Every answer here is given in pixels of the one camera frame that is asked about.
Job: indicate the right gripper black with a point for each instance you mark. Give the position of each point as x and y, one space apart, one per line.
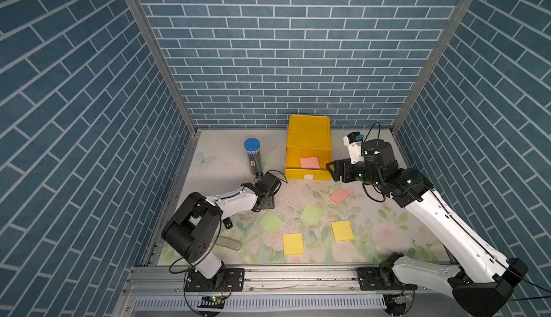
345 164

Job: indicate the green sticky pad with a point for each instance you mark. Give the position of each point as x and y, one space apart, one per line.
311 215
269 222

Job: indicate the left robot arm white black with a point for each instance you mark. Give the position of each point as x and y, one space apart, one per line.
194 227

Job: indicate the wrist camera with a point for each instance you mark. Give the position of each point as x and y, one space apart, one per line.
353 142
269 183

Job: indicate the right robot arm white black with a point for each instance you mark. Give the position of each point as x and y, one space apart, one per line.
482 280

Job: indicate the yellow sticky pad right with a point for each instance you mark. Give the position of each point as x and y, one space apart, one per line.
342 231

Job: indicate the yellow drawer cabinet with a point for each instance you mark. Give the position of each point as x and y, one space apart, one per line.
307 131

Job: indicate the yellow sticky pad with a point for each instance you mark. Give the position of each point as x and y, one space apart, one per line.
293 244
342 231

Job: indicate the grey green case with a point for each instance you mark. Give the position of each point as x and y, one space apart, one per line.
229 243

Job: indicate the aluminium mounting rail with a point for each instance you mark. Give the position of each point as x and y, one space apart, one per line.
257 279

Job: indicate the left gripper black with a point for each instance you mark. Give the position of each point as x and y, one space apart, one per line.
270 201

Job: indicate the white cable duct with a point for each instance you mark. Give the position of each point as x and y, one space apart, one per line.
262 303

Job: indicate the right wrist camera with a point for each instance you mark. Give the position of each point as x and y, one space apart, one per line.
353 142

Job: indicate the yellow sticky pad left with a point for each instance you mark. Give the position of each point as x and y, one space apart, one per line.
293 244

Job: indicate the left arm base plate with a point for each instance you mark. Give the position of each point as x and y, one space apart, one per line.
226 279

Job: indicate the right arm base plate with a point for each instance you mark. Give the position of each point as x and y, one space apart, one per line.
381 279

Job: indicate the black stapler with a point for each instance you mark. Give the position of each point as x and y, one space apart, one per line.
227 223

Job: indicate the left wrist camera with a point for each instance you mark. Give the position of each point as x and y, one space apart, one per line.
269 183

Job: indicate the yellow drawer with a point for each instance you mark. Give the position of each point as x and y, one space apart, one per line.
293 168

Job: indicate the pink sticky pad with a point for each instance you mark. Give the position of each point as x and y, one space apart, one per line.
310 163
339 196

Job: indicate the pen tube blue lid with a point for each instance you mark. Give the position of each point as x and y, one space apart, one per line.
252 147

